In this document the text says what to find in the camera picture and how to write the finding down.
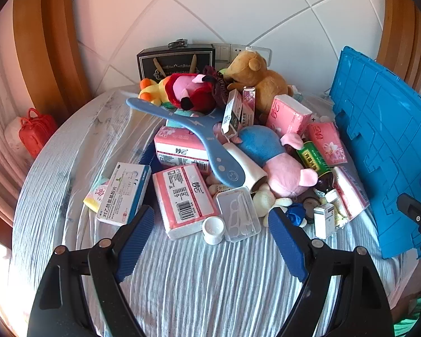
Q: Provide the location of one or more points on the metal binder clip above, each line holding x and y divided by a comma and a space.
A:
178, 44

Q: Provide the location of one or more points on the small blue toy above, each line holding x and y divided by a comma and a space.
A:
296, 216

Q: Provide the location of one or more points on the pink pig plush toy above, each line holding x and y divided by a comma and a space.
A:
284, 175

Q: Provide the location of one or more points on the brown teddy bear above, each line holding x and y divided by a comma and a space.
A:
266, 84

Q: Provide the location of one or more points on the white wall switch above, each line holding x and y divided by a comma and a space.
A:
222, 52

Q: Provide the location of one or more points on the blue plastic hanger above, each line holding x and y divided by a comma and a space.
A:
214, 147

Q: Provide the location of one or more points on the blue plastic storage crate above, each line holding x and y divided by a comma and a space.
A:
379, 140

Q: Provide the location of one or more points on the wooden door frame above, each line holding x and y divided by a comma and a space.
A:
49, 42
400, 24

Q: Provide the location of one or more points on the pink slim box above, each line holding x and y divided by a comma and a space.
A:
249, 107

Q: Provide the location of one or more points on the yellow plush duck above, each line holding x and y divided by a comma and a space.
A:
151, 89

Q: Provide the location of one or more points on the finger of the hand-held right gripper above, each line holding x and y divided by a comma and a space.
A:
419, 210

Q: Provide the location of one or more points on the clear plastic floss box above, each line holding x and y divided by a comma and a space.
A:
238, 214

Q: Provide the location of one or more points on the small red suitcase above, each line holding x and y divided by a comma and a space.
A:
35, 133

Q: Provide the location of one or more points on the white plush toy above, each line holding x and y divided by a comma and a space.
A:
265, 202

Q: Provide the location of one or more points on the black tape roll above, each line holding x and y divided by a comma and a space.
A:
312, 203

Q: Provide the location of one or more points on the covered wall socket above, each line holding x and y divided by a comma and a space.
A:
263, 53

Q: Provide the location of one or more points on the brown bottle green label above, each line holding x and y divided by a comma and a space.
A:
314, 161

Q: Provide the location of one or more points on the blue fuzzy brush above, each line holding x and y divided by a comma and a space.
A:
149, 158

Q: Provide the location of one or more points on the green white carton box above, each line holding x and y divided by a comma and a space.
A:
233, 112

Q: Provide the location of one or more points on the white round cap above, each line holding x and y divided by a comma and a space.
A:
213, 230

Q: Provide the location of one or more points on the blue white medicine box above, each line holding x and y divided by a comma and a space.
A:
126, 193

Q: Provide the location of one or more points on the small clear pill bottle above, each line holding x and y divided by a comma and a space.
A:
333, 196

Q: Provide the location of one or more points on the white pink-banded tissue pack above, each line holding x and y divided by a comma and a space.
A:
351, 191

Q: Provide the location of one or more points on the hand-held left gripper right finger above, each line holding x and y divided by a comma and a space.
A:
287, 249

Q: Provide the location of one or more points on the pink sanitary pad pack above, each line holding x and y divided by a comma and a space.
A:
94, 196

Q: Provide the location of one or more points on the large pink floral tissue pack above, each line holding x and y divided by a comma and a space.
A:
287, 116

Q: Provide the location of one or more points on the pink barcode tissue pack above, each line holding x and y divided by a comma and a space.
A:
182, 200

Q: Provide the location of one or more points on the white wall socket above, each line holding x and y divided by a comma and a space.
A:
240, 51

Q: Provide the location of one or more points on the small white box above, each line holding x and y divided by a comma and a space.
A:
324, 221

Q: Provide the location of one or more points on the small pink floral tissue pack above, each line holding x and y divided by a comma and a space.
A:
328, 144

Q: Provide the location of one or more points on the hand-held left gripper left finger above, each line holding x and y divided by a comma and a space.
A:
135, 242

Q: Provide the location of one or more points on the white bag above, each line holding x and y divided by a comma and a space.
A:
12, 131

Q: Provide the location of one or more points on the white lint roller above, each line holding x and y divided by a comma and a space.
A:
245, 168

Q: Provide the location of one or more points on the dark maroon cloth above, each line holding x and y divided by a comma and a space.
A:
219, 84

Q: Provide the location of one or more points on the red plush toy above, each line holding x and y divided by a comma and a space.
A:
200, 94

